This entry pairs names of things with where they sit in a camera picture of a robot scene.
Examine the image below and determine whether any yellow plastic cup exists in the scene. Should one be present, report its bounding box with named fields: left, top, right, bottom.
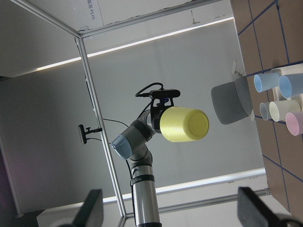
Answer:
left=160, top=106, right=209, bottom=142

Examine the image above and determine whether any grey plastic cup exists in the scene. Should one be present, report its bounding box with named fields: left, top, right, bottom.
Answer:
left=259, top=102, right=272, bottom=121

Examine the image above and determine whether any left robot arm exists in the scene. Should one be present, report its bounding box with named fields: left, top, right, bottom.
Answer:
left=111, top=97, right=174, bottom=227

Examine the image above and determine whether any white plastic tray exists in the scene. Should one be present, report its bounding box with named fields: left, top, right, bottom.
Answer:
left=270, top=63, right=303, bottom=99

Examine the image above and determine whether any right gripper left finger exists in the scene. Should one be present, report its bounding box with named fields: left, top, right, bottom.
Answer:
left=60, top=189, right=104, bottom=227

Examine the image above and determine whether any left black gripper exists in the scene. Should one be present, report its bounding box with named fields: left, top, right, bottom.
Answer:
left=150, top=98, right=174, bottom=133

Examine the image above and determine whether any light blue plastic cup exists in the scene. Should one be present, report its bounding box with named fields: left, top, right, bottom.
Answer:
left=279, top=73, right=303, bottom=98

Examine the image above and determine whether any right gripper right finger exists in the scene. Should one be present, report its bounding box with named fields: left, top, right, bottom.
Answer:
left=237, top=187, right=303, bottom=227

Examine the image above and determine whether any cream plastic cup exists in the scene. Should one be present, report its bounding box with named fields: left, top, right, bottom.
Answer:
left=269, top=100, right=301, bottom=122

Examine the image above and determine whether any overhead black camera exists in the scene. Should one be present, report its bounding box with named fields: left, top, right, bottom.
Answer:
left=78, top=124, right=103, bottom=144

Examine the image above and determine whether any blue plastic cup near pink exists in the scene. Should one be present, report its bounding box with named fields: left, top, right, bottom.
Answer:
left=253, top=72, right=280, bottom=93

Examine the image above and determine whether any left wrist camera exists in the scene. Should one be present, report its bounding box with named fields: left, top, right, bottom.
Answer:
left=135, top=82, right=180, bottom=99

